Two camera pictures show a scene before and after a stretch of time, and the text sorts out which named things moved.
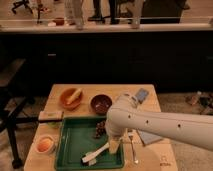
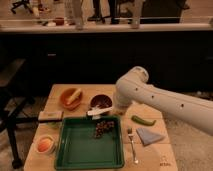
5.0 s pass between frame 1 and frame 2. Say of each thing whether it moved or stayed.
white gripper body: moved
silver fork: stayed
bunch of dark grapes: stayed
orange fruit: stayed
